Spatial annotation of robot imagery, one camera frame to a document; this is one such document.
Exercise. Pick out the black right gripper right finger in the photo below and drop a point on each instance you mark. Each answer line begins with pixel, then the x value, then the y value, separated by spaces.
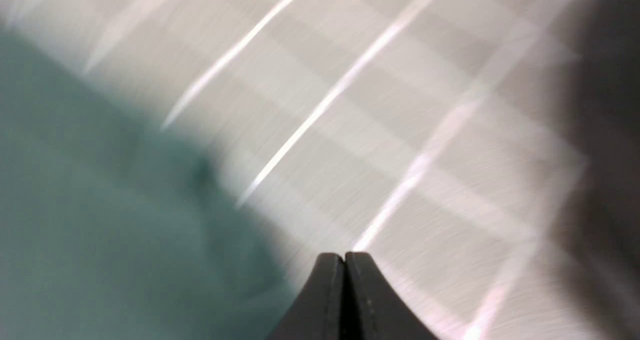
pixel 372 310

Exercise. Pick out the grey checked tablecloth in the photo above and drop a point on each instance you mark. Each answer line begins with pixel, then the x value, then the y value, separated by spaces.
pixel 438 136

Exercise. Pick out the green long-sleeved shirt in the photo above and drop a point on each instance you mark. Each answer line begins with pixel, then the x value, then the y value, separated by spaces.
pixel 113 230

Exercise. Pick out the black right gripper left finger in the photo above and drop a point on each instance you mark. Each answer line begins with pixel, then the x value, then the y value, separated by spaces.
pixel 316 312

